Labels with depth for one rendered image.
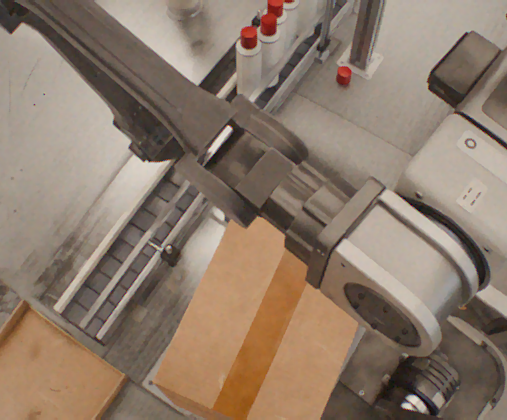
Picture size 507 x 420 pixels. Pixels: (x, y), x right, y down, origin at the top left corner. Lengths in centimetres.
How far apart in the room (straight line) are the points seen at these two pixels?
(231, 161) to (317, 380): 40
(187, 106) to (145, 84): 5
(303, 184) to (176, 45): 93
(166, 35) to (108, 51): 85
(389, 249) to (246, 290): 41
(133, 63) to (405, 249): 32
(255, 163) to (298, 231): 9
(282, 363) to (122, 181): 61
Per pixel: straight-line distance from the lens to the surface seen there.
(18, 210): 139
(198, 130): 64
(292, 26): 138
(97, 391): 122
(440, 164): 58
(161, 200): 127
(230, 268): 95
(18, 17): 81
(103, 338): 121
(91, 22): 67
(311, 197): 58
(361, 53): 148
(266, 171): 61
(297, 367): 91
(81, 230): 133
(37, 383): 126
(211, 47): 147
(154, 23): 153
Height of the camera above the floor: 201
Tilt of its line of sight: 66 degrees down
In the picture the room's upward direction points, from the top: straight up
